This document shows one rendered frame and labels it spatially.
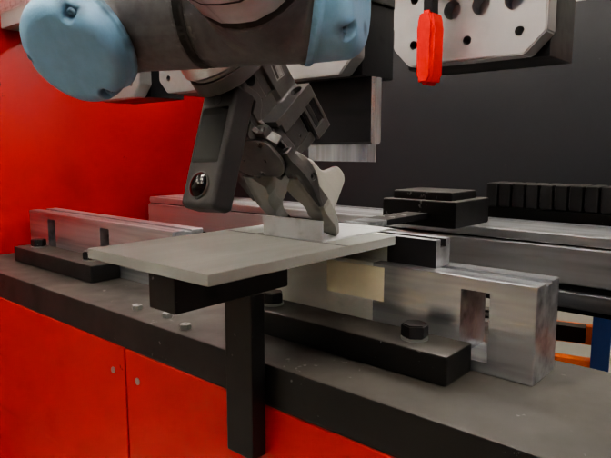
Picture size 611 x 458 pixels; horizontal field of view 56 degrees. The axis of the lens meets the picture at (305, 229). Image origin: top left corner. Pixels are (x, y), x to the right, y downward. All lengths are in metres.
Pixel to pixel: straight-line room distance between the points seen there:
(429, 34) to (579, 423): 0.35
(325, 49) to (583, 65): 0.79
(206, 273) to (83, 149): 1.02
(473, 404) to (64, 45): 0.42
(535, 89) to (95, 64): 0.86
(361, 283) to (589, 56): 0.62
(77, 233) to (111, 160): 0.36
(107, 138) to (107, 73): 1.08
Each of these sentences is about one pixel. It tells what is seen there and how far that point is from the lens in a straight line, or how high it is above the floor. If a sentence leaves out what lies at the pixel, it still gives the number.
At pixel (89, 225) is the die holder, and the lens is 1.11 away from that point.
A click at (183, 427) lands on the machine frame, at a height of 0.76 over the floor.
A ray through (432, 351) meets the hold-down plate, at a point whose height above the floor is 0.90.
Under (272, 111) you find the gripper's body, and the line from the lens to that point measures 0.57.
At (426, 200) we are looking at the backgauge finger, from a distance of 0.84.
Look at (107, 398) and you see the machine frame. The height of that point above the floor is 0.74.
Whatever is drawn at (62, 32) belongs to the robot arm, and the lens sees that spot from 0.40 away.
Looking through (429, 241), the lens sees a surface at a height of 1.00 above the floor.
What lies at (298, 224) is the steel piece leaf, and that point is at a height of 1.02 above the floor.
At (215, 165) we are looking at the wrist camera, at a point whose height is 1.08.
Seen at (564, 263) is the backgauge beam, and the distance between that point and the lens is 0.82.
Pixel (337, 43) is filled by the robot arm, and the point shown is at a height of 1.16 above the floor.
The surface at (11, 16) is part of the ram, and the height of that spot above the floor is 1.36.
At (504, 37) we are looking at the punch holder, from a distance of 0.56.
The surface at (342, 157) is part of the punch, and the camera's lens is 0.69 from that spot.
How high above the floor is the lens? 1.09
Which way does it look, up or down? 8 degrees down
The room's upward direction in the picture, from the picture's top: straight up
